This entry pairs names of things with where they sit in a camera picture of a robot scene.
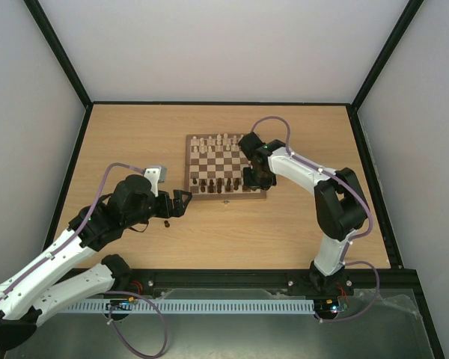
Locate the dark king piece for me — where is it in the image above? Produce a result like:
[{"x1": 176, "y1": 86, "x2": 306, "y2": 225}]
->
[{"x1": 216, "y1": 178, "x2": 223, "y2": 194}]

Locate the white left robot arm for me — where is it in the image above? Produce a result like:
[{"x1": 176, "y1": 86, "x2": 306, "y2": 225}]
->
[{"x1": 0, "y1": 168, "x2": 192, "y2": 351}]

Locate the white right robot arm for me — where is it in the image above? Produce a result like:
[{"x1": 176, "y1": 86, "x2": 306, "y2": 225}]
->
[{"x1": 238, "y1": 132, "x2": 371, "y2": 293}]

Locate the wooden chess board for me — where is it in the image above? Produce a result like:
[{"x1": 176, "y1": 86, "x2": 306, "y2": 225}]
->
[{"x1": 184, "y1": 132, "x2": 266, "y2": 201}]

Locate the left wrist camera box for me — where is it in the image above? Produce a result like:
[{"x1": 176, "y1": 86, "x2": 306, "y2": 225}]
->
[{"x1": 144, "y1": 165, "x2": 168, "y2": 197}]

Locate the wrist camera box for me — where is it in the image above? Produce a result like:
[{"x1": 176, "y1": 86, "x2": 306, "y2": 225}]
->
[
  {"x1": 144, "y1": 165, "x2": 168, "y2": 197},
  {"x1": 238, "y1": 132, "x2": 265, "y2": 161}
]

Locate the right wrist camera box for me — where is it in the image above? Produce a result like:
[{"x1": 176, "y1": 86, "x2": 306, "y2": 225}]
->
[{"x1": 238, "y1": 132, "x2": 265, "y2": 161}]

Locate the grey slotted cable duct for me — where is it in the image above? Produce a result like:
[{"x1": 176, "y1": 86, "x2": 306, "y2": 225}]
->
[{"x1": 63, "y1": 298, "x2": 315, "y2": 315}]

